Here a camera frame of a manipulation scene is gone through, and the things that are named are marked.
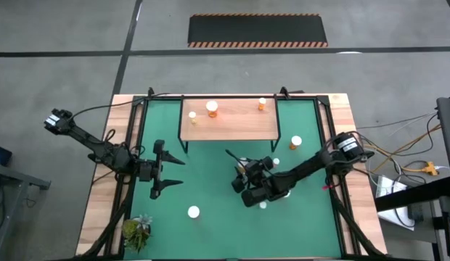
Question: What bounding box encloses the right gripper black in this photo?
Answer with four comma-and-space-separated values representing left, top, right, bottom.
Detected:
231, 155, 276, 209

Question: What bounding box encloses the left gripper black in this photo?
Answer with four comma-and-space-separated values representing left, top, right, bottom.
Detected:
149, 139, 187, 200

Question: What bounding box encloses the green table mat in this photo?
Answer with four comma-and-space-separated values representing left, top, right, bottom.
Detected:
123, 99, 343, 260

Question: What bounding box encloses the small potted succulent plant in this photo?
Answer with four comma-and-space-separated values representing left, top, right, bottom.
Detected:
121, 213, 153, 254

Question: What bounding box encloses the white paper sheet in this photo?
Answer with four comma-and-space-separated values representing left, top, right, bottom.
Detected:
377, 208, 417, 231

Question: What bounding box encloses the black hazard-striped floor mat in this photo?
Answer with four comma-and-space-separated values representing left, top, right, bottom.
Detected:
187, 13, 329, 49

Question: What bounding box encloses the black side table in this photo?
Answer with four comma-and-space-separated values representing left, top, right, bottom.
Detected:
373, 175, 450, 213

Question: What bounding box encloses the grey metal stand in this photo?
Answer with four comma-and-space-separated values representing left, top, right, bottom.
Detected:
0, 162, 52, 261

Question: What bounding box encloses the black device blue light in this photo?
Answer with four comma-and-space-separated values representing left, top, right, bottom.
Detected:
0, 144, 14, 167

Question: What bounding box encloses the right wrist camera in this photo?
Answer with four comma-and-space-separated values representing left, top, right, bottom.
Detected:
245, 158, 264, 178

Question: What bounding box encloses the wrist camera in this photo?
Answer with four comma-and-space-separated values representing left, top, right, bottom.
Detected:
138, 162, 155, 182
245, 158, 264, 178

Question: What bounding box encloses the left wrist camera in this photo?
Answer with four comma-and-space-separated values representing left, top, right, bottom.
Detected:
138, 162, 155, 182

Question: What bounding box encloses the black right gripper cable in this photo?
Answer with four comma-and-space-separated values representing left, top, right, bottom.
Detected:
224, 148, 248, 164

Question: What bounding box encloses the wooden shelf black frame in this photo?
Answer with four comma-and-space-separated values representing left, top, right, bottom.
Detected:
176, 94, 282, 154

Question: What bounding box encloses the black metal table frame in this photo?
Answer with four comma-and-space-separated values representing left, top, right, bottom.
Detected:
74, 86, 389, 261

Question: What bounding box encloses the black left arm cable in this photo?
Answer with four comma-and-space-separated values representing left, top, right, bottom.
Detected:
70, 92, 171, 120

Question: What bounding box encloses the white floor cable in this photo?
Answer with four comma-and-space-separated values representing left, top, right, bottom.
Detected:
356, 112, 438, 130

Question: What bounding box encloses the orange extension cable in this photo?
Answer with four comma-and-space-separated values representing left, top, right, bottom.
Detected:
372, 125, 443, 173

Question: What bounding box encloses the yellow power cord splitter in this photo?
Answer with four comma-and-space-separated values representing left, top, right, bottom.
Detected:
420, 161, 439, 178

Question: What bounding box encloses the black power cable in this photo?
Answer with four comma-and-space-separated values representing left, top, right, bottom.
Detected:
398, 112, 440, 167

